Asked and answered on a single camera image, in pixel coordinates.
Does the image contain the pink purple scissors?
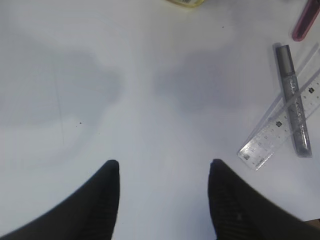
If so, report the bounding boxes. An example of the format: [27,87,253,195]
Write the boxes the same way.
[292,0,320,42]

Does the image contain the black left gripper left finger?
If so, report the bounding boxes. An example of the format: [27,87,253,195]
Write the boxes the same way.
[1,160,120,240]

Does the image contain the silver glitter pen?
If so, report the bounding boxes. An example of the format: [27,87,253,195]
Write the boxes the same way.
[275,45,312,158]

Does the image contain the yellow tea bottle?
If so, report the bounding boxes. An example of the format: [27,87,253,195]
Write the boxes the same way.
[167,0,205,8]

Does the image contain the clear plastic ruler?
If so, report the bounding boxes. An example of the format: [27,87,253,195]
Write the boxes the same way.
[237,43,320,170]

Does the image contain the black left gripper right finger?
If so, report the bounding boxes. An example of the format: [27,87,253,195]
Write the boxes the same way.
[207,159,320,240]

